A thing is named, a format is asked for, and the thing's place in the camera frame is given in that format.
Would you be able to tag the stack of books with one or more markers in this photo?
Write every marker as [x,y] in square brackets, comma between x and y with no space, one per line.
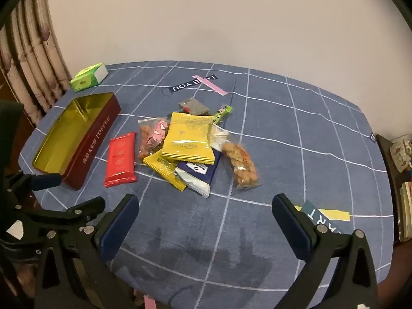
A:
[406,212]

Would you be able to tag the red snack packet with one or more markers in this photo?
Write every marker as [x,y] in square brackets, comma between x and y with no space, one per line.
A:
[120,161]

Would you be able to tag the beige patterned curtain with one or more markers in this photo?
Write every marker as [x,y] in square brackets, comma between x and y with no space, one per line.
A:
[29,54]

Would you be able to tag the dark side table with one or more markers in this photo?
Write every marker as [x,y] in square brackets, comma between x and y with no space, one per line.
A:
[383,154]

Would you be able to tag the yellow snack packet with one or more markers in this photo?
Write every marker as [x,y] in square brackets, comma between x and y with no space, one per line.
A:
[188,135]
[161,167]

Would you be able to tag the green and white carton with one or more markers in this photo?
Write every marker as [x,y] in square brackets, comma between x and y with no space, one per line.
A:
[87,77]

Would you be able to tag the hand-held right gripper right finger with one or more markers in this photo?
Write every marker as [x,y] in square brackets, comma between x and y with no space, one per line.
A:
[289,228]

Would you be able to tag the floral patterned box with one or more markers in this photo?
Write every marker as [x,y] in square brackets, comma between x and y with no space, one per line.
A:
[400,151]

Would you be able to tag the pink patterned snack packet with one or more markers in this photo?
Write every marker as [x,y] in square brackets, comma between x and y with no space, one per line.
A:
[157,132]

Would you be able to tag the clear bag of orange snacks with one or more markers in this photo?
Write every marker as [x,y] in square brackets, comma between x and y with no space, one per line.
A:
[241,164]
[144,135]

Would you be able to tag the green candy stick packet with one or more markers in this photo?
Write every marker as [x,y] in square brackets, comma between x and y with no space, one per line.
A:
[223,112]

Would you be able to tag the red metal tin box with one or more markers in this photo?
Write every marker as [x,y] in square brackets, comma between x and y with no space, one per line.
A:
[96,135]

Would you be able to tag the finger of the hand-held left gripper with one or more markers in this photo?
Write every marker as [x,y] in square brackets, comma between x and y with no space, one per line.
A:
[74,214]
[48,182]

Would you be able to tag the grey foil snack packet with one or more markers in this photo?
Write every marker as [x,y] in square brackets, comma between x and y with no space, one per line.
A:
[193,106]

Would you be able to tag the blue grid tablecloth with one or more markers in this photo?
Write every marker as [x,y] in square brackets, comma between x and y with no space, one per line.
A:
[289,135]

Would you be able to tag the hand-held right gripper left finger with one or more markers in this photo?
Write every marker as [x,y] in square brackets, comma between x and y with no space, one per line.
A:
[119,228]

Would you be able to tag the blue and white snack packet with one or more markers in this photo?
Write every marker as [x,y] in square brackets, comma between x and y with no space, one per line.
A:
[199,170]

